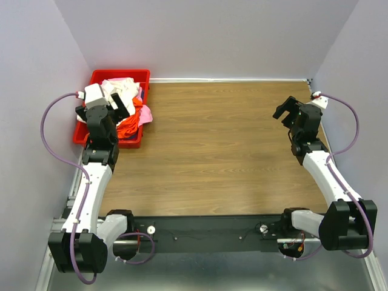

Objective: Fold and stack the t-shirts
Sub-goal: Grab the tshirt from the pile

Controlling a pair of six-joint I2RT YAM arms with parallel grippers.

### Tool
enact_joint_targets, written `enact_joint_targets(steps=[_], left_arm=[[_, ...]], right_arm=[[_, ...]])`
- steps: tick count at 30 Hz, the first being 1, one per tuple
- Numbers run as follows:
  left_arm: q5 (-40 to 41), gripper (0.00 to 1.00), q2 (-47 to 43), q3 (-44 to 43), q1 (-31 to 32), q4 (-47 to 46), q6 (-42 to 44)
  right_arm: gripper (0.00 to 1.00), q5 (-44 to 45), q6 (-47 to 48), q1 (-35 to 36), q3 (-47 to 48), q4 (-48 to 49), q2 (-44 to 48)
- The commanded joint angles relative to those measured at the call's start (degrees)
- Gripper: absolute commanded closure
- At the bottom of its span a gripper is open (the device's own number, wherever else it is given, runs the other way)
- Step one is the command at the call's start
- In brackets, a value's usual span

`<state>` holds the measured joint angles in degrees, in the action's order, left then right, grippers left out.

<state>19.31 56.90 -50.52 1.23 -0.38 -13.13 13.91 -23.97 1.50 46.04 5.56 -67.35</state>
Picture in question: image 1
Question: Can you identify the orange t shirt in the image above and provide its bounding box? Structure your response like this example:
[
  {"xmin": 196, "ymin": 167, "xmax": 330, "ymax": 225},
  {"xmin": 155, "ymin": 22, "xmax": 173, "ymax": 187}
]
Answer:
[{"xmin": 117, "ymin": 97, "xmax": 143, "ymax": 139}]

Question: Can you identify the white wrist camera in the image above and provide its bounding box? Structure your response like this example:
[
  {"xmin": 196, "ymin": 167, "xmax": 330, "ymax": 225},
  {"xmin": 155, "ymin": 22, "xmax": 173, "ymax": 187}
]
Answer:
[
  {"xmin": 309, "ymin": 91, "xmax": 329, "ymax": 111},
  {"xmin": 84, "ymin": 83, "xmax": 109, "ymax": 109}
]

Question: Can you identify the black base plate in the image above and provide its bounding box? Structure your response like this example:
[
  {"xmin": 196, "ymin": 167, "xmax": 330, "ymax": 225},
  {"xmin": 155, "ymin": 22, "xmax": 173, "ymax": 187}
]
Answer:
[{"xmin": 102, "ymin": 214, "xmax": 316, "ymax": 261}]

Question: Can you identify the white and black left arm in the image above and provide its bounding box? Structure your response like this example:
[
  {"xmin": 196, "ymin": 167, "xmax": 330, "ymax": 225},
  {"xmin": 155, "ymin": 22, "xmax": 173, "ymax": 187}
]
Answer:
[{"xmin": 48, "ymin": 103, "xmax": 135, "ymax": 277}]

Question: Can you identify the aluminium frame rail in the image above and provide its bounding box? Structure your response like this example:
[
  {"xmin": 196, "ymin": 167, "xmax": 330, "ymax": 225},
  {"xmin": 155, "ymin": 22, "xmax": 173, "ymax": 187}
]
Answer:
[{"xmin": 35, "ymin": 167, "xmax": 82, "ymax": 291}]

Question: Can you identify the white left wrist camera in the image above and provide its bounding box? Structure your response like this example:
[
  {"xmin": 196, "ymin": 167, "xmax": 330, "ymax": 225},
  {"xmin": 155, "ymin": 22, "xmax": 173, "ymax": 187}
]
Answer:
[{"xmin": 84, "ymin": 83, "xmax": 109, "ymax": 109}]

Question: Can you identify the white t shirt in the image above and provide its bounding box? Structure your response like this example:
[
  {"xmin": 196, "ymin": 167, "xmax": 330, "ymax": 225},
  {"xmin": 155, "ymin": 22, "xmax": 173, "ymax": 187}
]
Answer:
[{"xmin": 101, "ymin": 78, "xmax": 142, "ymax": 116}]

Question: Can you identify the pink t shirt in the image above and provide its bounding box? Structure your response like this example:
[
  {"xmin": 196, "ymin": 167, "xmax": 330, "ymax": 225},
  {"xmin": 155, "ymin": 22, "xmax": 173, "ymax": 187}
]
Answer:
[{"xmin": 132, "ymin": 88, "xmax": 153, "ymax": 127}]

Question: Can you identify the red plastic bin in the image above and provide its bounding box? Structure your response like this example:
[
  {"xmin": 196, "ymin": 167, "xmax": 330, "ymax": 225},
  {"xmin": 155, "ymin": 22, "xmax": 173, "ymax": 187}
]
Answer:
[{"xmin": 73, "ymin": 69, "xmax": 150, "ymax": 149}]

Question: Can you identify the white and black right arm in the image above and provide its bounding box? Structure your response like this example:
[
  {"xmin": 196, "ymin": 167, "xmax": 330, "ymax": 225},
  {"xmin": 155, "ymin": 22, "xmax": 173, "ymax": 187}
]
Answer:
[{"xmin": 273, "ymin": 92, "xmax": 378, "ymax": 258}]

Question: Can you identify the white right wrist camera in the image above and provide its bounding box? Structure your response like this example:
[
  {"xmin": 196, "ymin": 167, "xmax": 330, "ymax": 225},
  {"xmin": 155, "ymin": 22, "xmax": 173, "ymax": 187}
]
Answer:
[{"xmin": 309, "ymin": 91, "xmax": 329, "ymax": 111}]

